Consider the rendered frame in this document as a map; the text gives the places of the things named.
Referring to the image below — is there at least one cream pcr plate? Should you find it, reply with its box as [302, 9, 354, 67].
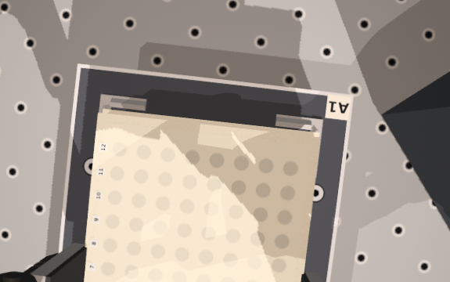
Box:
[84, 109, 320, 282]

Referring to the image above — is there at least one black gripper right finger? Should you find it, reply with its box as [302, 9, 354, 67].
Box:
[301, 271, 322, 282]

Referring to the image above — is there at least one white benchtop machine with dark base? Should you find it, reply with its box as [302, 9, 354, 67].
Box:
[381, 71, 450, 229]

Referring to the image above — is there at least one grey perforated base plate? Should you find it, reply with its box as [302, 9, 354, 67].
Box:
[0, 0, 450, 282]

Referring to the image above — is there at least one dark grey rectangular frame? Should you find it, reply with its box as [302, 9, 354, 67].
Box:
[59, 64, 354, 282]

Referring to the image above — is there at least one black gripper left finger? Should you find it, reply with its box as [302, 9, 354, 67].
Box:
[0, 243, 87, 282]

